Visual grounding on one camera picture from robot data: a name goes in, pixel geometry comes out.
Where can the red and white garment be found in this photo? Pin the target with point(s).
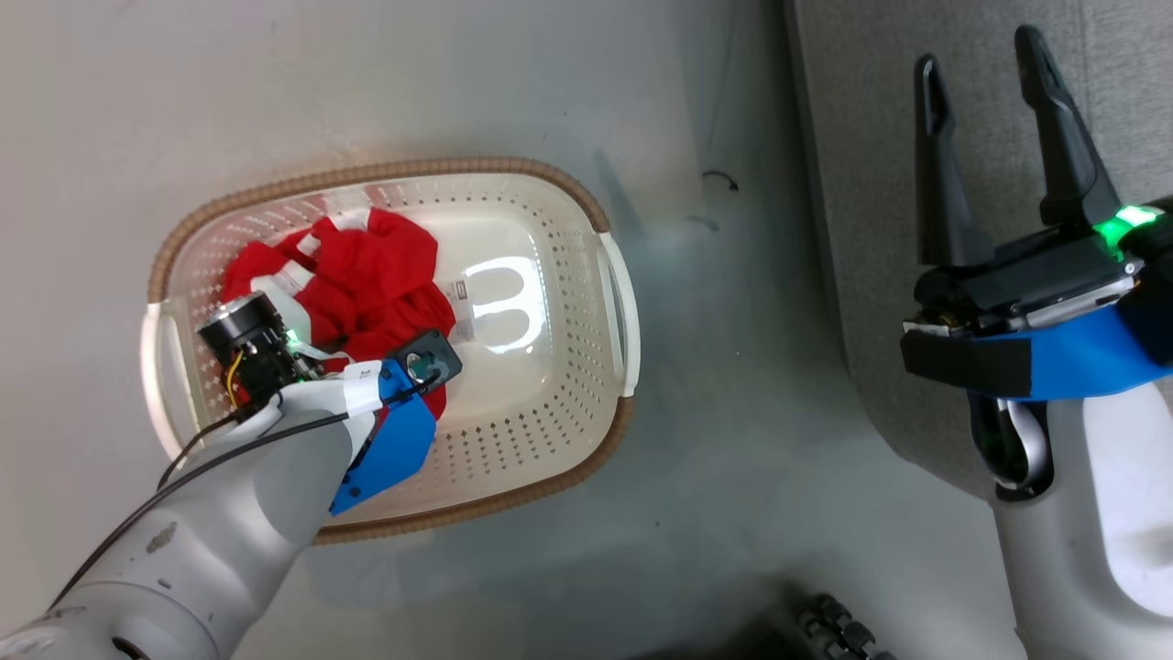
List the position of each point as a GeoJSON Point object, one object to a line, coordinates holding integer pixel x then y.
{"type": "Point", "coordinates": [367, 275]}

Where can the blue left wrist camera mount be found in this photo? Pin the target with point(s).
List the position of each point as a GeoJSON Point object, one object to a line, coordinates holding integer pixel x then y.
{"type": "Point", "coordinates": [399, 445]}

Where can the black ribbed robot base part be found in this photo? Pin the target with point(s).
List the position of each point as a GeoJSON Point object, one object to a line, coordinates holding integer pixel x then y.
{"type": "Point", "coordinates": [838, 632]}

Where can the white basket label sticker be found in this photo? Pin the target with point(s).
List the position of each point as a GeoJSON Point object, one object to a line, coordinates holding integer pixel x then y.
{"type": "Point", "coordinates": [461, 312]}

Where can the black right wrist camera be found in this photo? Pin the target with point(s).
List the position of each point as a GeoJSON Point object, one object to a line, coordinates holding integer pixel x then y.
{"type": "Point", "coordinates": [1156, 312]}

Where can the white perforated laundry basket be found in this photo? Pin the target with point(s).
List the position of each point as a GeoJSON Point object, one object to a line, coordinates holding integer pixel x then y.
{"type": "Point", "coordinates": [541, 394]}

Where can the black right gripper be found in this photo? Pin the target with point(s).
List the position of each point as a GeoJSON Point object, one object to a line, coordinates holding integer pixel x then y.
{"type": "Point", "coordinates": [1026, 284]}

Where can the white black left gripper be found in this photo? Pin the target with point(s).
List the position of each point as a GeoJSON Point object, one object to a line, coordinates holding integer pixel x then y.
{"type": "Point", "coordinates": [252, 353]}

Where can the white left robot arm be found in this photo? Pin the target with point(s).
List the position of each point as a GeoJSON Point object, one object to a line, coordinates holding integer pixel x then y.
{"type": "Point", "coordinates": [211, 522]}

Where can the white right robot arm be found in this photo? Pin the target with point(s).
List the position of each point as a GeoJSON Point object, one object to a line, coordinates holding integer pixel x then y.
{"type": "Point", "coordinates": [1100, 532]}

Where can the small black floor scrap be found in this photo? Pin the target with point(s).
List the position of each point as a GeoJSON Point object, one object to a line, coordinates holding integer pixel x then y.
{"type": "Point", "coordinates": [724, 177]}

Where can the grey fabric sofa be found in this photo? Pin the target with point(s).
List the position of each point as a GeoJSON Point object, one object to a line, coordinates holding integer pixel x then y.
{"type": "Point", "coordinates": [861, 229]}

